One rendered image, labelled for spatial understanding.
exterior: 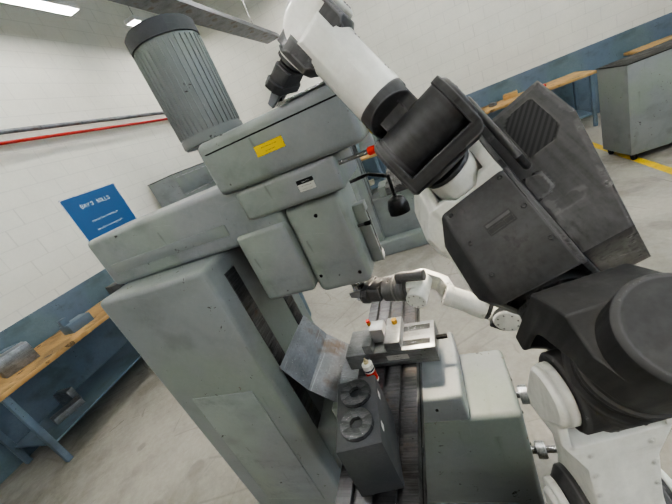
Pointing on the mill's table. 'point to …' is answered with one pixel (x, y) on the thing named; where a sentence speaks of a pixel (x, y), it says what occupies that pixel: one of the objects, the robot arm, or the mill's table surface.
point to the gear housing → (297, 185)
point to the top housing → (282, 140)
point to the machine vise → (414, 340)
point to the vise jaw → (394, 335)
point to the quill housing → (332, 239)
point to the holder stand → (368, 437)
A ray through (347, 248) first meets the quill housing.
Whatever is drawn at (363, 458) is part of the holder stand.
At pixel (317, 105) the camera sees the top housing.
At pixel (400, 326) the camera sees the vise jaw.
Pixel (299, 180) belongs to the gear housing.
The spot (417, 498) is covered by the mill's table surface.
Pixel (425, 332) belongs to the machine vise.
